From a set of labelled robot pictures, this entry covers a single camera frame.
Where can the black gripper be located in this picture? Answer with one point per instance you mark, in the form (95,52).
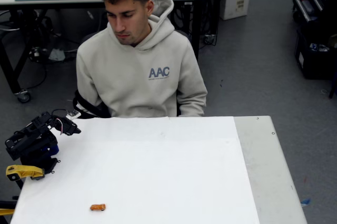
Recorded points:
(70,127)

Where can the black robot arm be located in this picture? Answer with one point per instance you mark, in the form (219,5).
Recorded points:
(29,145)

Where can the small orange toy piece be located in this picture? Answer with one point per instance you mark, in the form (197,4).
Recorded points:
(98,207)

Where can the small white circuit board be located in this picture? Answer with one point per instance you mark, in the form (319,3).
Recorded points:
(73,114)

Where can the grey caster wheel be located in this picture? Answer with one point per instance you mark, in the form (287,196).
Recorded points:
(24,96)

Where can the yellow table clamp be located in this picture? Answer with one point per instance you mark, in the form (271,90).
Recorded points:
(25,171)

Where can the large white paper sheet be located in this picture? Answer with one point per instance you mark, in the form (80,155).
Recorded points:
(137,171)

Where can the man in beige hoodie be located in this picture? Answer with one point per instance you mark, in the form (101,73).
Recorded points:
(139,71)

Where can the yellow and black clamp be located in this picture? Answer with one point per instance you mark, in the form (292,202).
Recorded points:
(6,206)

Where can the blue tape scrap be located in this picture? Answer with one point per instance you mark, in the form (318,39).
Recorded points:
(306,202)

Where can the black storage bin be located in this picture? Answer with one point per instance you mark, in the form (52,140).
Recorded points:
(316,60)

